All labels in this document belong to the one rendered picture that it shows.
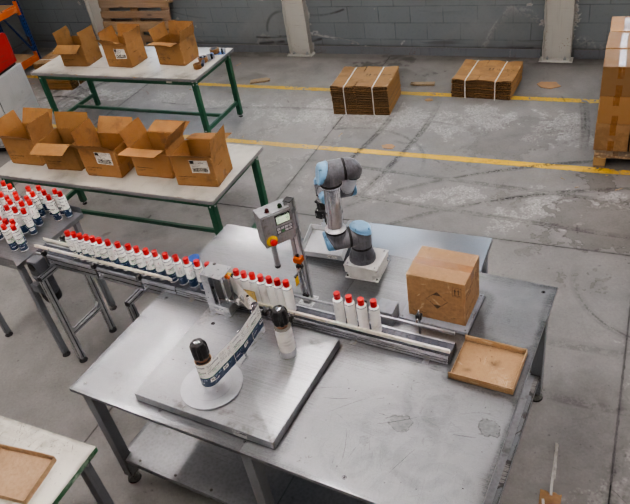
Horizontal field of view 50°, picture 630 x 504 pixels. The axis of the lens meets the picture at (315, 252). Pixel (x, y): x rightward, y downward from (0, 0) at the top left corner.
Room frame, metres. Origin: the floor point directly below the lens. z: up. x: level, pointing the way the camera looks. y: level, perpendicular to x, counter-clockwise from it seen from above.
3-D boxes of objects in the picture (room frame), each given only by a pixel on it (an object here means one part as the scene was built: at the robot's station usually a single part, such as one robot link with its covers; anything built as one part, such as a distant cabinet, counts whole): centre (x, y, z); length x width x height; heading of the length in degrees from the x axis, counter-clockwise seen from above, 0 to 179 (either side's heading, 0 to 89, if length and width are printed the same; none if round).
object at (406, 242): (2.90, -0.41, 0.81); 0.90 x 0.90 x 0.04; 60
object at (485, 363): (2.12, -0.70, 0.85); 0.30 x 0.26 x 0.04; 56
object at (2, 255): (4.08, 2.03, 0.46); 0.73 x 0.62 x 0.93; 56
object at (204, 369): (2.28, 0.61, 1.04); 0.09 x 0.09 x 0.29
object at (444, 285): (2.57, -0.61, 0.99); 0.30 x 0.24 x 0.27; 57
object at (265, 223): (2.81, 0.17, 1.38); 0.17 x 0.10 x 0.19; 111
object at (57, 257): (3.47, 1.30, 0.47); 1.17 x 0.38 x 0.94; 56
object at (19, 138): (5.38, 2.21, 0.97); 0.45 x 0.40 x 0.37; 152
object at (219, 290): (2.84, 0.53, 1.01); 0.14 x 0.13 x 0.26; 56
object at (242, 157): (5.02, 1.40, 0.39); 2.20 x 0.80 x 0.78; 60
